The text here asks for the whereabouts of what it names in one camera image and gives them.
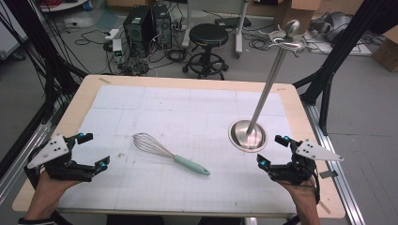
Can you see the steel utensil stand with hooks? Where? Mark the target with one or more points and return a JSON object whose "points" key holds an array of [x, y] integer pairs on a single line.
{"points": [[266, 90]]}

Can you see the flat black device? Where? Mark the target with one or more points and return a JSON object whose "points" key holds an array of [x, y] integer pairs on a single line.
{"points": [[233, 22]]}

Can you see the tall cardboard box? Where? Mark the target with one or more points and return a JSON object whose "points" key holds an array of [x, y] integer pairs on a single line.
{"points": [[297, 14]]}

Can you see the large black computer tower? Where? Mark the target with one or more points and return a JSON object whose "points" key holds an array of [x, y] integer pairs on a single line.
{"points": [[137, 29]]}

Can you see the person's right hand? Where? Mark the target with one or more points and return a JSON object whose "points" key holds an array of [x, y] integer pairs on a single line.
{"points": [[300, 193]]}

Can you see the low cardboard box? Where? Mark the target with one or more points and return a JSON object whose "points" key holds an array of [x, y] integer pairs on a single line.
{"points": [[386, 51]]}

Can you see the black wristband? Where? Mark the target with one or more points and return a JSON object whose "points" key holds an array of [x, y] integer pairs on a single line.
{"points": [[34, 221]]}

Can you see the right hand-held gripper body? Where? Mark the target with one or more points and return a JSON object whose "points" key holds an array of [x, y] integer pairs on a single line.
{"points": [[308, 156]]}

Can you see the aluminium rail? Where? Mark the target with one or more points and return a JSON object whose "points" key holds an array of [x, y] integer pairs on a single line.
{"points": [[338, 187], [22, 156]]}

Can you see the black metal frame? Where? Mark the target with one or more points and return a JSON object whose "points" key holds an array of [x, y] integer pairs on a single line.
{"points": [[37, 37], [338, 56]]}

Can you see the white stand post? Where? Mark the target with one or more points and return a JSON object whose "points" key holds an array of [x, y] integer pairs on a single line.
{"points": [[240, 28], [188, 22]]}

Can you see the round white table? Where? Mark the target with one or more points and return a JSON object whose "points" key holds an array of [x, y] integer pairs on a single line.
{"points": [[62, 5]]}

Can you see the white grid mat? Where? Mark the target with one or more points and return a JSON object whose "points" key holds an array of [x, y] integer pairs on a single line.
{"points": [[187, 109]]}

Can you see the white power strip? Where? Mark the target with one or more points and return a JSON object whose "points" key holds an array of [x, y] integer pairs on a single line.
{"points": [[112, 33]]}

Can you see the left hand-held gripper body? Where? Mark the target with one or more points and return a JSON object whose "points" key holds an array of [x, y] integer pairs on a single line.
{"points": [[50, 151]]}

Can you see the black round stool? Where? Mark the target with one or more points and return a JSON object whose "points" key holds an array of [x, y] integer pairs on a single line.
{"points": [[209, 34]]}

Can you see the grey bag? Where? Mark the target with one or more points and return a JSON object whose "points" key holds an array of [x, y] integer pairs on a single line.
{"points": [[336, 26]]}

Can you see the narrow black computer tower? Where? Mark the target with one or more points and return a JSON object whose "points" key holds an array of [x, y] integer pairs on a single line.
{"points": [[163, 26]]}

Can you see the person's left hand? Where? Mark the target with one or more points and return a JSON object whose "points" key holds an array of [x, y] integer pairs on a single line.
{"points": [[50, 193]]}

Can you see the black tape strip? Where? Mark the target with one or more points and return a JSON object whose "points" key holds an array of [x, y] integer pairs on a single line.
{"points": [[328, 174]]}

